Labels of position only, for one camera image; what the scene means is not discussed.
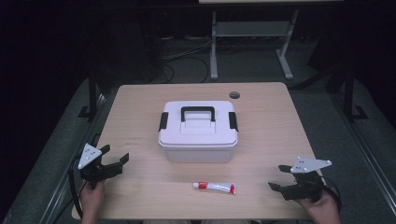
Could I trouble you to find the person's right hand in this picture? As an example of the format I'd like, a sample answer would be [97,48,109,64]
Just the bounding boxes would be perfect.
[295,189,341,222]

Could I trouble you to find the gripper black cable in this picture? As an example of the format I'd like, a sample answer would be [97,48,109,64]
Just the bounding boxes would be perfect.
[68,154,86,219]
[321,175,343,213]

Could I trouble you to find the white box lid black handle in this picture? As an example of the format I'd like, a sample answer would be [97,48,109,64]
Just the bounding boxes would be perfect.
[157,100,239,149]

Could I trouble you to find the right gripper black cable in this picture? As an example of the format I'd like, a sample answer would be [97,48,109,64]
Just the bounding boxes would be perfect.
[321,175,343,213]

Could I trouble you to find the black metal stand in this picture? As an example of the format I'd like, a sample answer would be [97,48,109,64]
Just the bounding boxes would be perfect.
[341,63,369,123]
[78,69,101,121]

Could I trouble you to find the white plastic storage box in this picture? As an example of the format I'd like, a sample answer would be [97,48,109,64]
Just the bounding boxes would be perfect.
[160,143,237,164]

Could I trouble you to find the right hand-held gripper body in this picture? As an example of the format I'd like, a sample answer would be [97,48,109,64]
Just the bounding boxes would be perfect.
[281,156,332,203]

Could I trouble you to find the bundle of floor cables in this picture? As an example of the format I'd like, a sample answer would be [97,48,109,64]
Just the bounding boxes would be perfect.
[153,35,217,84]

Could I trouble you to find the aluminium rail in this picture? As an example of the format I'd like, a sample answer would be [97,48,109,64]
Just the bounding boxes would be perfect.
[330,91,396,217]
[38,92,108,224]

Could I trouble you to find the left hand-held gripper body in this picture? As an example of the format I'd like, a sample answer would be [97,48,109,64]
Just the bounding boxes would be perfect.
[78,143,108,190]

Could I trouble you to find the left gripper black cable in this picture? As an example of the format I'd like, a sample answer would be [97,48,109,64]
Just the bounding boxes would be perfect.
[68,154,86,219]

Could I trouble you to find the red and white tube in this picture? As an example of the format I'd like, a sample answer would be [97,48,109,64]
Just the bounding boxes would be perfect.
[192,181,237,195]

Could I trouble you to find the person's left hand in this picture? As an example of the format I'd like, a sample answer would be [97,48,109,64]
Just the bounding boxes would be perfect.
[78,180,106,218]

